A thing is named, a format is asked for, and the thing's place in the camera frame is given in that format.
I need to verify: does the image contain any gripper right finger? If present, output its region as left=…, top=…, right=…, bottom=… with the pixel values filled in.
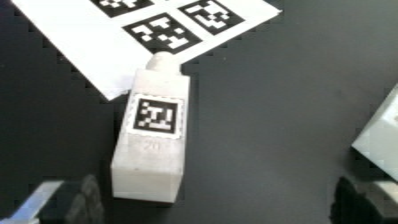
left=329, top=177, right=398, bottom=224

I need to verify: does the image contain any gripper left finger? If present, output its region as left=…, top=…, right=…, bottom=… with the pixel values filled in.
left=5, top=175, right=105, bottom=224

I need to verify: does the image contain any white table leg with tag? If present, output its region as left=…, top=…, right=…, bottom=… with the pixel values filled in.
left=110, top=52, right=190, bottom=203

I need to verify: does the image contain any white square tabletop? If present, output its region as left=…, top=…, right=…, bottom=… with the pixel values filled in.
left=352, top=85, right=398, bottom=181

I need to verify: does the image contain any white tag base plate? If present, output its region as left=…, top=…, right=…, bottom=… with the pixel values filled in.
left=11, top=0, right=281, bottom=99

